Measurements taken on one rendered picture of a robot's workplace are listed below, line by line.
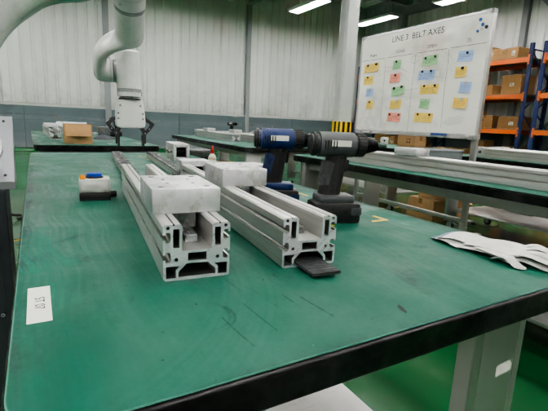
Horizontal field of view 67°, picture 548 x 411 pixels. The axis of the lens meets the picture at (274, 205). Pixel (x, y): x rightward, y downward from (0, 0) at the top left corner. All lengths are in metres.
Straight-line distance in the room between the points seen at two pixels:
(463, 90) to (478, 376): 3.16
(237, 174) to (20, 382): 0.64
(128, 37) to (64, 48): 11.09
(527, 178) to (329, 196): 1.27
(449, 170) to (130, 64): 1.60
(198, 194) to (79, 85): 11.86
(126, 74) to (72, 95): 10.89
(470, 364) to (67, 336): 0.67
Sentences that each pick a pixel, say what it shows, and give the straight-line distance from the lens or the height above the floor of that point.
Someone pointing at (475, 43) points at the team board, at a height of 1.71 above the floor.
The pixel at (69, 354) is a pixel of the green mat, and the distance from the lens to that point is 0.48.
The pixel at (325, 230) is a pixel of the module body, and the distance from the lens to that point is 0.71.
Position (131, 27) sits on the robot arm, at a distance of 1.42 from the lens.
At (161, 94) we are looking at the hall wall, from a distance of 12.82.
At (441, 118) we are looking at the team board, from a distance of 3.96.
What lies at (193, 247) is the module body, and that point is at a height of 0.82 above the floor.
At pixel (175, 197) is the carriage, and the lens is 0.67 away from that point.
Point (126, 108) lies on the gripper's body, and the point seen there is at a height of 1.04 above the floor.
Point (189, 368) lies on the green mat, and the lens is 0.43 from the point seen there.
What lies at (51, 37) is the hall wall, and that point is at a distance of 12.54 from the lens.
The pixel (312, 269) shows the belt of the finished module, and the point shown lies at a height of 0.79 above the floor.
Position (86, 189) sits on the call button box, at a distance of 1.23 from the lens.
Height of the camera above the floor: 1.01
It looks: 11 degrees down
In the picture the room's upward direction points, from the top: 3 degrees clockwise
